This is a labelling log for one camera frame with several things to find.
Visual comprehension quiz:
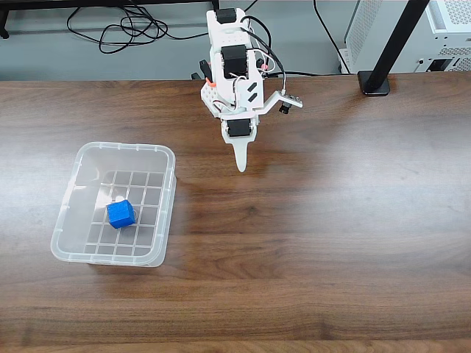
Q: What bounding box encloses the blue cube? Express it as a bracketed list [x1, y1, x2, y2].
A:
[106, 199, 136, 229]

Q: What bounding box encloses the black and orange clamp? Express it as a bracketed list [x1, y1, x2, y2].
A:
[190, 58, 215, 88]

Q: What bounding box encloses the clear plastic bin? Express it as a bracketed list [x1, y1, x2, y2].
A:
[49, 141, 177, 268]

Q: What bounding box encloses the black pole stand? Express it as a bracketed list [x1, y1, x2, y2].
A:
[357, 0, 431, 97]

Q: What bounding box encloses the white computer case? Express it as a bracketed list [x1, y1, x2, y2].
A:
[338, 0, 471, 74]

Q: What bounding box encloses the camera module on white bracket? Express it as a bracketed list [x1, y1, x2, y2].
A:
[257, 90, 304, 115]

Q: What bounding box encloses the black camera cable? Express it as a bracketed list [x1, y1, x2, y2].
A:
[245, 15, 288, 93]

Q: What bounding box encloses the thin black cable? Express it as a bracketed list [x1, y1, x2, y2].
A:
[285, 0, 349, 77]

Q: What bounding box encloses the tangled black cable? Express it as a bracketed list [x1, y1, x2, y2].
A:
[66, 0, 222, 55]

